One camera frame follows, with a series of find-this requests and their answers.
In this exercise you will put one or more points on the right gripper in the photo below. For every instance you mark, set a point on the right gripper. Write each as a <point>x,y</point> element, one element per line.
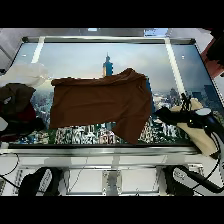
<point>170,116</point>

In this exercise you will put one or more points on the brown T-shirt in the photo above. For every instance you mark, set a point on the brown T-shirt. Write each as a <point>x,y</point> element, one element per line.
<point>100,103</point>

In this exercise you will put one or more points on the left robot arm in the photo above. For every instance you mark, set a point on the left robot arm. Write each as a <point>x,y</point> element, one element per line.
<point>40,181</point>

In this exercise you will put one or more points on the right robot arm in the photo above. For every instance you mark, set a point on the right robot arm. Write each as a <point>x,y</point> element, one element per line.
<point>208,121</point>

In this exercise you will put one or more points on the beige garment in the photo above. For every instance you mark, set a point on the beige garment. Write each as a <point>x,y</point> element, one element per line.
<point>200,136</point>

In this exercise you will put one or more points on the dark red garment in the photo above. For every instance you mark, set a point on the dark red garment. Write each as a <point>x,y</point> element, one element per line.
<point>25,115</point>

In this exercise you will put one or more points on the white garment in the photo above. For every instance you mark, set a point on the white garment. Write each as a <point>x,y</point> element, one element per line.
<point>23,74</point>

